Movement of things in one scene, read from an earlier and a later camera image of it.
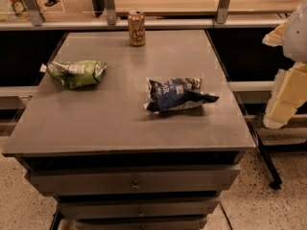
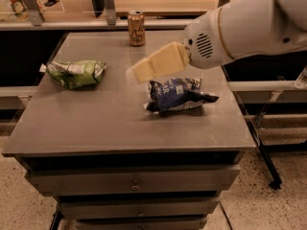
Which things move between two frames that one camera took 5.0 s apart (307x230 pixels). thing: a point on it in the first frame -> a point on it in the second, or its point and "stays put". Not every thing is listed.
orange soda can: [136, 22] stays put
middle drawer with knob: [133, 207] stays put
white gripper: [296, 35] -> [204, 45]
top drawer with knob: [175, 180] stays put
